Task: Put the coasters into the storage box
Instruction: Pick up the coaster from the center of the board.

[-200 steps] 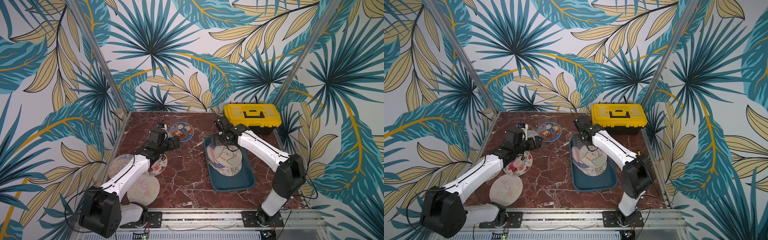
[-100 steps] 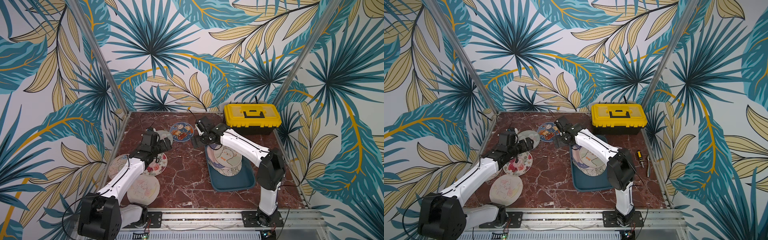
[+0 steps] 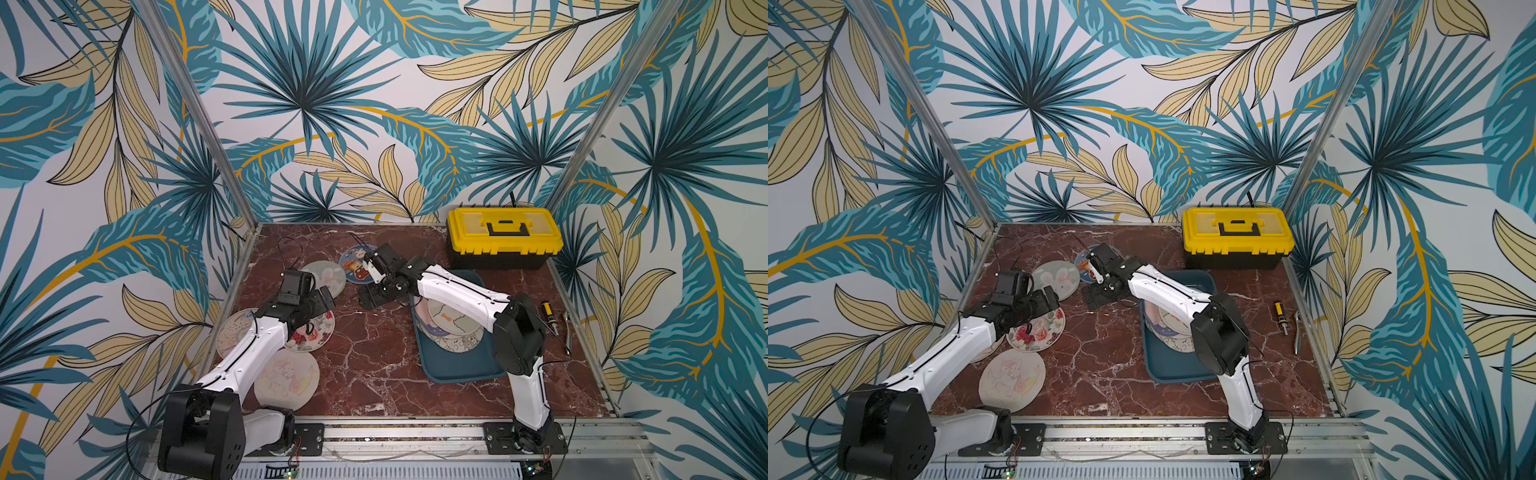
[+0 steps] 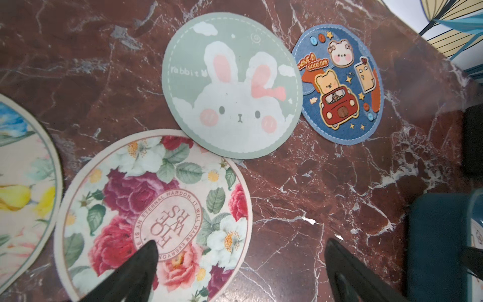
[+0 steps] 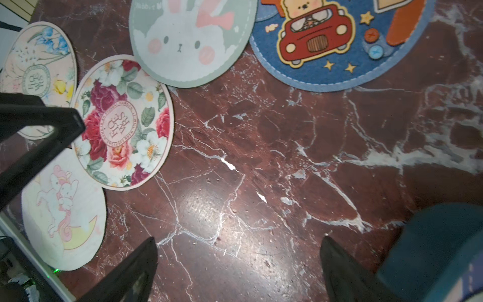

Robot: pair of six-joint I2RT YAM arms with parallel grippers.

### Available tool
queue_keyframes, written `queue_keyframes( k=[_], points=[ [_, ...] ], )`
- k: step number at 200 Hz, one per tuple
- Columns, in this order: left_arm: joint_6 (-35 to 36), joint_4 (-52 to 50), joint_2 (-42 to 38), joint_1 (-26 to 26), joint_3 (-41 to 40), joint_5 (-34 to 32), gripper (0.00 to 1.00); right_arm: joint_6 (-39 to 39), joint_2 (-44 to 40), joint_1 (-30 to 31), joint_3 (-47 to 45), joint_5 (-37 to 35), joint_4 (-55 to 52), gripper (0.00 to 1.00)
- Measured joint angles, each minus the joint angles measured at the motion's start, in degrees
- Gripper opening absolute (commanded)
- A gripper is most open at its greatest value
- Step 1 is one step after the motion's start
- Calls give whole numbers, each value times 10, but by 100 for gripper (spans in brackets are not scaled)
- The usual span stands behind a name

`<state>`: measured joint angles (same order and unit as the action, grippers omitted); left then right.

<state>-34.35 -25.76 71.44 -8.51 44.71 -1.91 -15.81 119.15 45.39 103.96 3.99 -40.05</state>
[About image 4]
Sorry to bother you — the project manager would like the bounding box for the teal plastic storage tray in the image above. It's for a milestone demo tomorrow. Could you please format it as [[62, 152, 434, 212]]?
[[407, 189, 482, 301]]

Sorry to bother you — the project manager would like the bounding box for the yellow black toolbox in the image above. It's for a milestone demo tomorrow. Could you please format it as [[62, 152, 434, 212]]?
[[462, 104, 482, 177]]

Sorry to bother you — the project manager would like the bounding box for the rose flower coaster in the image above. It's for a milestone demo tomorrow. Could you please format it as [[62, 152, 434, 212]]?
[[54, 129, 253, 301]]

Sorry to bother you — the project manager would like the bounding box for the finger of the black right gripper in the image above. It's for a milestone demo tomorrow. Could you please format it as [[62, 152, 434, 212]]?
[[462, 247, 482, 270]]

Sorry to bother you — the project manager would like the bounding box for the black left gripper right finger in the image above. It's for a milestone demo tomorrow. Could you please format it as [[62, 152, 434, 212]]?
[[325, 239, 407, 301]]

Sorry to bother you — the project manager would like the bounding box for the blue denim bears coaster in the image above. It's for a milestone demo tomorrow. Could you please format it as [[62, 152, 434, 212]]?
[[292, 24, 384, 145]]

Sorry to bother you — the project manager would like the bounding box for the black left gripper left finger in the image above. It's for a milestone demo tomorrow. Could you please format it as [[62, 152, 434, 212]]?
[[81, 240, 158, 301]]

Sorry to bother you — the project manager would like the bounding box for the alpaca coaster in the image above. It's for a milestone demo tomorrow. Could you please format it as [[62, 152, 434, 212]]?
[[470, 219, 483, 249]]

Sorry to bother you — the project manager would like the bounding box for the beige doodle coaster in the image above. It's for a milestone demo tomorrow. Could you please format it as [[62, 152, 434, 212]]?
[[1, 96, 63, 291]]

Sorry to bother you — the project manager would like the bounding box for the green bunny coaster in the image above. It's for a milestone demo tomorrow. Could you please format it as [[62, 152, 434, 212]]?
[[161, 13, 303, 159]]

